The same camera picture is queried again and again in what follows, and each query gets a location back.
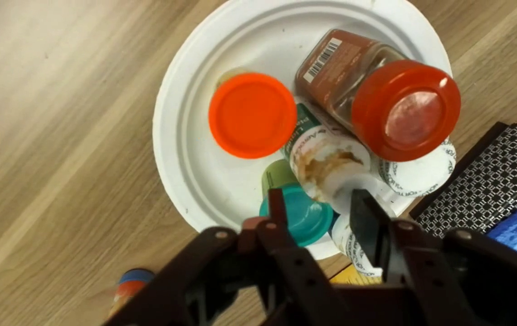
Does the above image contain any open yellow cardboard box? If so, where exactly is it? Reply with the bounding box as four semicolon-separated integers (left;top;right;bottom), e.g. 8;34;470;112
329;262;385;286

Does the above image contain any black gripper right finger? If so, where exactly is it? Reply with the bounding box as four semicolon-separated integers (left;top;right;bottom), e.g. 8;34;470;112
349;186;517;326

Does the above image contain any spice jar orange lid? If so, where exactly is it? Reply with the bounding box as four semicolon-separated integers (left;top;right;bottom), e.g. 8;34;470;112
292;27;463;163

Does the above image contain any white bottle green label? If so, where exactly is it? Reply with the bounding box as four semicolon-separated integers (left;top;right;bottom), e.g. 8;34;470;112
283;103;399;217

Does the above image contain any grey woven basket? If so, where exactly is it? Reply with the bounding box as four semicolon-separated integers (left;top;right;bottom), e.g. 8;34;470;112
410;119;517;244

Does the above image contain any yellow dough tub orange lid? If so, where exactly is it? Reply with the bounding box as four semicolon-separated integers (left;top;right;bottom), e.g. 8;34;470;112
207;70;300;161

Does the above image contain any white round plate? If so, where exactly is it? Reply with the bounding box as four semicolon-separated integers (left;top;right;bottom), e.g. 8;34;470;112
151;0;454;262

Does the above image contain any small blue bottle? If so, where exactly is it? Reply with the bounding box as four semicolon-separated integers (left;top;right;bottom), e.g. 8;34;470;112
111;266;158;311

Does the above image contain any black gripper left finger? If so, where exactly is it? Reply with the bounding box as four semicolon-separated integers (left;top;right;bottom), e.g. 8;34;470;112
104;186;363;326

